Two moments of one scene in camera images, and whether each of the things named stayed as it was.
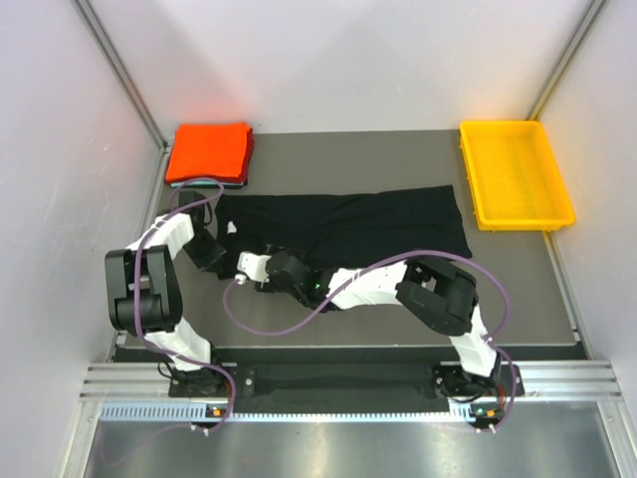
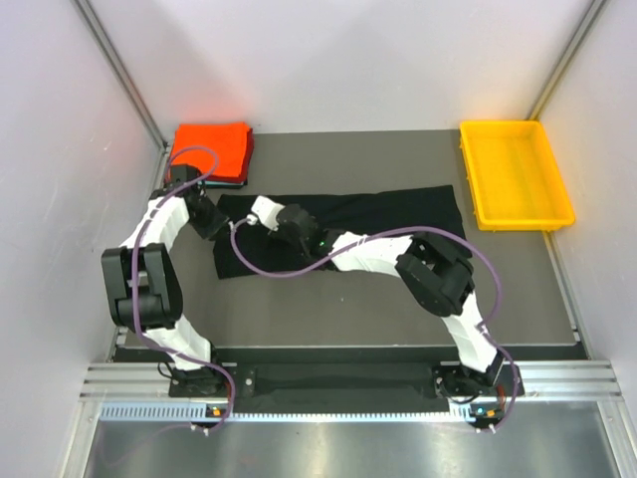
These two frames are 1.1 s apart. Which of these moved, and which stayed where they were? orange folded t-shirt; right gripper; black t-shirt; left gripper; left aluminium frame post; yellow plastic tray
Moved: right gripper; left gripper
Stayed: orange folded t-shirt; black t-shirt; left aluminium frame post; yellow plastic tray
